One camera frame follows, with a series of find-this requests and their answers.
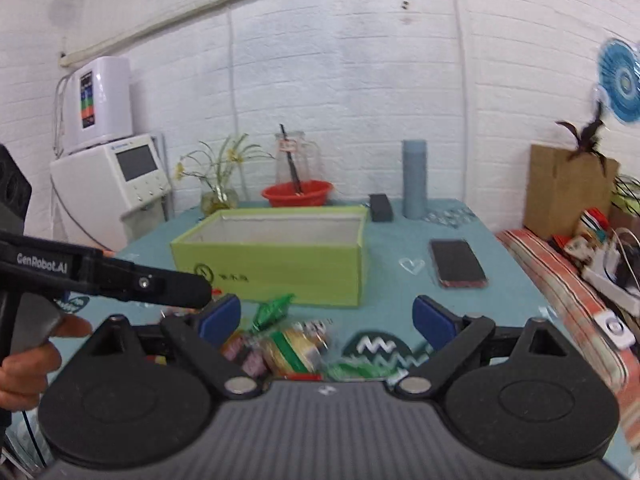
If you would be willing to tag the glass pitcher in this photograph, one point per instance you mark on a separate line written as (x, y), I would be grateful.
(306, 155)

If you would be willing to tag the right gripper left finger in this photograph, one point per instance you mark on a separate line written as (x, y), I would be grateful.
(133, 395)

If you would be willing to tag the dark feather decoration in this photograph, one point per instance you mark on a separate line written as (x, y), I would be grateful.
(587, 139)

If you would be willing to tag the grey blue tumbler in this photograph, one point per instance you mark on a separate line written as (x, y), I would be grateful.
(414, 157)

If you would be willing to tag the smartphone red case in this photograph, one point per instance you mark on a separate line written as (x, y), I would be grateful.
(456, 264)

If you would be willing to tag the person left hand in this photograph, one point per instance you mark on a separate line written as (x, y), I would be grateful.
(24, 376)

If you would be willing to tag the black rectangular case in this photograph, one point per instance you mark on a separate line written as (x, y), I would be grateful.
(381, 209)

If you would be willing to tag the blue paper fan decoration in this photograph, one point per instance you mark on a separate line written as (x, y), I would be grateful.
(618, 70)

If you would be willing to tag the brown cardboard box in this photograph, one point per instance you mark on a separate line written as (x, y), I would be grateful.
(562, 185)

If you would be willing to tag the white water purifier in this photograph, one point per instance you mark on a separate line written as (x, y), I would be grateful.
(96, 105)

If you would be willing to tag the glass vase with plant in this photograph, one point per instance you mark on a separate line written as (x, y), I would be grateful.
(214, 169)

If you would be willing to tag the white countertop appliance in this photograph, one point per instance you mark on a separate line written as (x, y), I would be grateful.
(110, 195)

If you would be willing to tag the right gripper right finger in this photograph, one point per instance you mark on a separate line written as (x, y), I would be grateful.
(512, 394)

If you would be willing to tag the green cardboard box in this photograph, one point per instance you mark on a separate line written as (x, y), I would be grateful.
(314, 253)

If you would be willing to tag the black stirring stick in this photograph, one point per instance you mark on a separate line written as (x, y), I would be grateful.
(291, 164)

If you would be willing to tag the red plastic basin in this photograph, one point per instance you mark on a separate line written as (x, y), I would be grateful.
(313, 193)

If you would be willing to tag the red dates pack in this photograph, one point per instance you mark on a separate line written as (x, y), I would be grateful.
(242, 350)

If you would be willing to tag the green candy packet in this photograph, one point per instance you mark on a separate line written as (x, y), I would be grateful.
(270, 313)

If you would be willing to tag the teal patterned tablecloth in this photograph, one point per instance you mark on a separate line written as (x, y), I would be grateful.
(346, 421)

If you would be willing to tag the white power strip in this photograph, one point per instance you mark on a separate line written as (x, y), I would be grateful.
(598, 275)

